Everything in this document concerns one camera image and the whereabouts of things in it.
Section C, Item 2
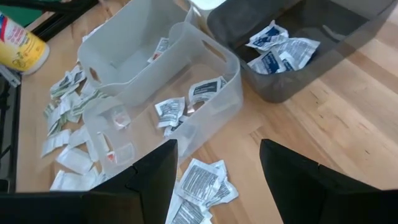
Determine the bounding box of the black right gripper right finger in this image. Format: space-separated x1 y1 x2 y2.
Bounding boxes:
259 139 384 224

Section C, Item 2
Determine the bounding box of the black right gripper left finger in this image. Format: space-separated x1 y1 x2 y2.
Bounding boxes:
83 139 178 224

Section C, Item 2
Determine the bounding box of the white packet black text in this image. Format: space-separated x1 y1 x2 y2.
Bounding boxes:
154 96 187 129
203 160 239 208
273 37 321 71
177 158 226 206
164 198 214 224

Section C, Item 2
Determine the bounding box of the clear red print packet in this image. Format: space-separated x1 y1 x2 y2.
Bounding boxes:
105 142 136 166

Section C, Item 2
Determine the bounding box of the narrow white strip packet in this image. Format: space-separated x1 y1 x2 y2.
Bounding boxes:
85 136 100 162

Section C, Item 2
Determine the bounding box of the translucent white packet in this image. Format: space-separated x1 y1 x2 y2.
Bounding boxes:
163 114 191 138

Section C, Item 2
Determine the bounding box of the white paper packet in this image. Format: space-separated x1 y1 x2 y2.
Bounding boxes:
68 125 91 149
49 169 100 192
55 146 94 175
41 129 73 158

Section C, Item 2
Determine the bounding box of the small red dot packet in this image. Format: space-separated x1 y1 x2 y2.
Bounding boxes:
110 105 132 131

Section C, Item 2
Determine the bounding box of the clear plastic bin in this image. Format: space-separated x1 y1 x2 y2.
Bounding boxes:
82 21 244 177

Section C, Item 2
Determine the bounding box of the green stripe packet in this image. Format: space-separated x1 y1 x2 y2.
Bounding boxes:
43 99 73 138
70 90 109 118

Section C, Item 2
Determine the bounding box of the black label packet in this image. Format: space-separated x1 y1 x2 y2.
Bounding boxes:
188 76 228 108

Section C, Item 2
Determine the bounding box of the dark print packet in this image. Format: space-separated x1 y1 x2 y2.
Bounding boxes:
70 65 87 85
49 71 75 100

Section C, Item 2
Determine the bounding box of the blue print packet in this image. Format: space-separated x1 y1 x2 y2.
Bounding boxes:
247 49 295 75
245 20 290 52

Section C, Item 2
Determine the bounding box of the light grey plastic bin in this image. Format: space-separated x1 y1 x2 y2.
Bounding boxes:
76 0 200 96

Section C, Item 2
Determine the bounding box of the dark smoked plastic bin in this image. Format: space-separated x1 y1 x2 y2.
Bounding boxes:
206 0 398 104

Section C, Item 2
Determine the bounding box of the yellow wipes canister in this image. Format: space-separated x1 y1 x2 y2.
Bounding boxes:
0 11 50 76

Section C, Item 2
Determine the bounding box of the grey metal bracket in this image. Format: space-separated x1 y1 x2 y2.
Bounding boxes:
0 63 22 88

